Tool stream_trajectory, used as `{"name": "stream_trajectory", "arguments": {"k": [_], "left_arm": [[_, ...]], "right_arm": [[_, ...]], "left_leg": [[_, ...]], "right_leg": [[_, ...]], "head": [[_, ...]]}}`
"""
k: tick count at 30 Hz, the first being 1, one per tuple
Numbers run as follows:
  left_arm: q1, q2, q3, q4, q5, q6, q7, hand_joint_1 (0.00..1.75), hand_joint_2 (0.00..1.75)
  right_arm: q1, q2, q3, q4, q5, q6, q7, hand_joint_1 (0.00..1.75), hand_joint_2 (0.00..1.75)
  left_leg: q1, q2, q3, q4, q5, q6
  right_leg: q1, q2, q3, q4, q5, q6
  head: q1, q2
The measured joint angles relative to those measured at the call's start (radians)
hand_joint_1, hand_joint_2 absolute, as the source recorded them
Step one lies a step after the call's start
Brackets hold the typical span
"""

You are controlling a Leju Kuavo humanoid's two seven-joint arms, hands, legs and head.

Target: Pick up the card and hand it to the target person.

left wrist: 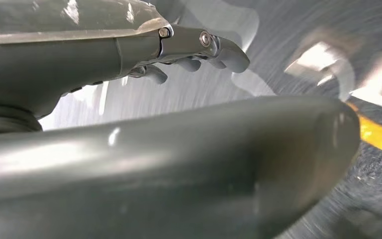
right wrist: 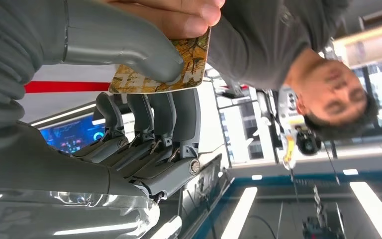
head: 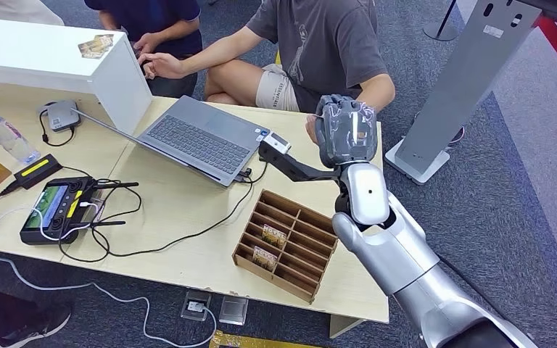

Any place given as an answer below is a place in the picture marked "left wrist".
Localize floor outlet with white plug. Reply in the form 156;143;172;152
284;29;357;101

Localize ribbed grey left arm sleeve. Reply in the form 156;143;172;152
0;105;43;136

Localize yellow floor strip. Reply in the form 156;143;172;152
345;101;382;162

